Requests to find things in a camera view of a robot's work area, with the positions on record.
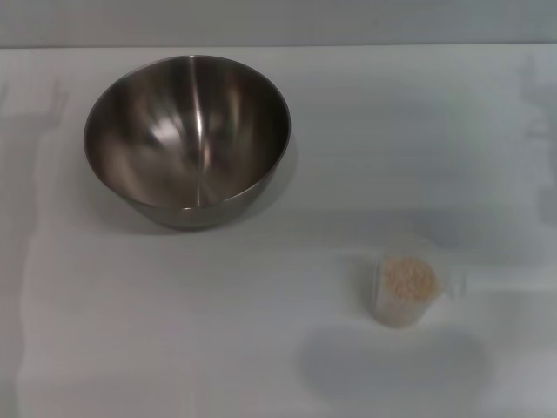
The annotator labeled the stainless steel mixing bowl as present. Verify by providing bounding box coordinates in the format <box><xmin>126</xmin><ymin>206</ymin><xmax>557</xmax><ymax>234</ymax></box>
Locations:
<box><xmin>83</xmin><ymin>54</ymin><xmax>292</xmax><ymax>229</ymax></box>

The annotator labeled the uncooked white rice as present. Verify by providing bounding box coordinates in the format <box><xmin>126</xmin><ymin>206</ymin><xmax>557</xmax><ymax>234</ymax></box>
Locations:
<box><xmin>380</xmin><ymin>257</ymin><xmax>437</xmax><ymax>327</ymax></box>

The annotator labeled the clear plastic measuring cup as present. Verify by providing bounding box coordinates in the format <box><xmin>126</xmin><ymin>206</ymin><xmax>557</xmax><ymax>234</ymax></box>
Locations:
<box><xmin>375</xmin><ymin>251</ymin><xmax>469</xmax><ymax>329</ymax></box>

